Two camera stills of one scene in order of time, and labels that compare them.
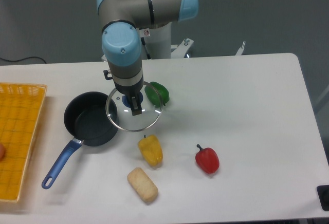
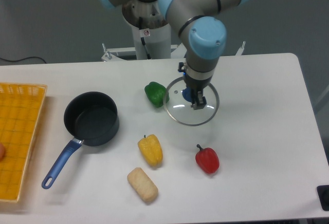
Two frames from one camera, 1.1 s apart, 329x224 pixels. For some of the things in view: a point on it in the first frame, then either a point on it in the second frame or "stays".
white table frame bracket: [240, 50] stays
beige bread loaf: [143, 184] stays
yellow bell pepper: [151, 148] stays
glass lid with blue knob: [119, 110] → [177, 104]
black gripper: [133, 91] → [196, 85]
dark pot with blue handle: [85, 117] stays
